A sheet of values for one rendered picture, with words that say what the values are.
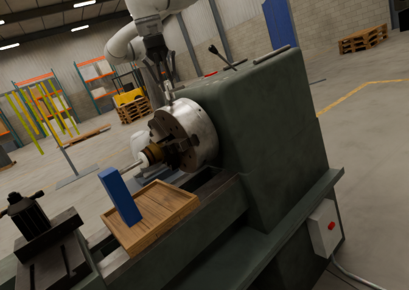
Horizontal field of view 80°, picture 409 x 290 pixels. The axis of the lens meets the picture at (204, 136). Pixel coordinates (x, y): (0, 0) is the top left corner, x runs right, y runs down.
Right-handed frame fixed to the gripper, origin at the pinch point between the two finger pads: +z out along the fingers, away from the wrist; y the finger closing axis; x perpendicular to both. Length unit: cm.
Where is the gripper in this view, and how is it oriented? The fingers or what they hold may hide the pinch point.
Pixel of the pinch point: (168, 90)
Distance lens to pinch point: 97.6
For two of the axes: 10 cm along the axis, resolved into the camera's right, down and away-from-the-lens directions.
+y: 8.8, -3.7, 2.9
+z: 2.2, 8.7, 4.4
